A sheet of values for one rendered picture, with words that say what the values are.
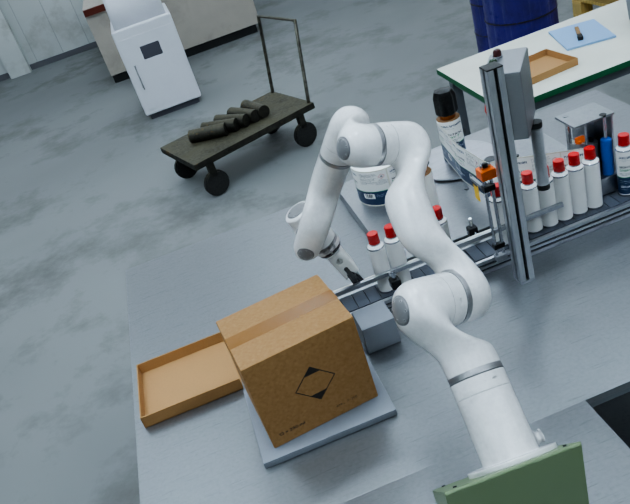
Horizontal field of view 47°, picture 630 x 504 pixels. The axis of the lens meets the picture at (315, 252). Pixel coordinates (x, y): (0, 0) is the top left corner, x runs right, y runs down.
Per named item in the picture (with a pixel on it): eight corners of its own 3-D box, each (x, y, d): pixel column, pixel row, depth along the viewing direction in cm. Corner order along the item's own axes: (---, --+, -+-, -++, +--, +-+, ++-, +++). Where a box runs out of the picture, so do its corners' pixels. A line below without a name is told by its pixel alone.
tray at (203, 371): (229, 338, 233) (225, 329, 231) (243, 388, 211) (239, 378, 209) (141, 374, 231) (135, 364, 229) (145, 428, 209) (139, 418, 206)
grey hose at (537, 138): (546, 183, 211) (537, 117, 200) (552, 187, 208) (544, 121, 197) (534, 187, 211) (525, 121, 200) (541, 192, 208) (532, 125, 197)
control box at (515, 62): (536, 111, 204) (527, 45, 194) (529, 139, 191) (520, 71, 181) (499, 115, 208) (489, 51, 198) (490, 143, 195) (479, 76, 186)
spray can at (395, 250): (408, 274, 227) (394, 219, 216) (414, 282, 222) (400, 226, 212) (393, 280, 226) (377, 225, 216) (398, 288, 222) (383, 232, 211)
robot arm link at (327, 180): (349, 187, 181) (317, 268, 202) (354, 149, 193) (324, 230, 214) (314, 177, 180) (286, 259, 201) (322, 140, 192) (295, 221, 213)
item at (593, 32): (593, 20, 385) (593, 18, 384) (616, 37, 357) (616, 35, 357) (548, 33, 388) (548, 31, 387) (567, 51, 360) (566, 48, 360)
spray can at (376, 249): (392, 281, 226) (377, 226, 215) (398, 289, 222) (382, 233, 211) (376, 287, 226) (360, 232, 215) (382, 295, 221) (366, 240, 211)
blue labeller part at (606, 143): (610, 180, 235) (607, 134, 226) (617, 184, 232) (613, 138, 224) (601, 184, 235) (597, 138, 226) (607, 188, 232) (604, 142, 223)
